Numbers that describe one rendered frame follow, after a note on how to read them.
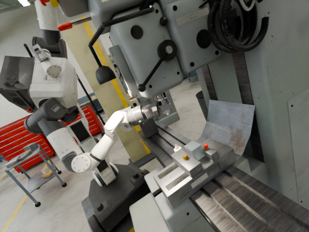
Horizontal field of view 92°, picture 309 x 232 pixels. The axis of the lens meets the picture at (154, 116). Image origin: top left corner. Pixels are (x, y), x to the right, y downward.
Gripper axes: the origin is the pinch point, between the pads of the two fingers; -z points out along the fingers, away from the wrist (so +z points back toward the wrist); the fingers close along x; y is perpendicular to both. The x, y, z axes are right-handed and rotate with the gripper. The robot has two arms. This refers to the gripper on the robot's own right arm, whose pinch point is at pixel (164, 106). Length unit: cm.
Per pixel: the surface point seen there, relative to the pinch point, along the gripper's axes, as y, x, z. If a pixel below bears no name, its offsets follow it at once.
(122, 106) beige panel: 23, 154, 77
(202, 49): -17.6, -2.6, -22.7
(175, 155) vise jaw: 20.8, -11.2, 2.4
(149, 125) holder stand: 23, 40, 21
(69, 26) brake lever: -46, -1, 24
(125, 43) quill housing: -30.1, -11.8, 3.8
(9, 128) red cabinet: -6, 288, 456
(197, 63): -13.5, -4.4, -18.8
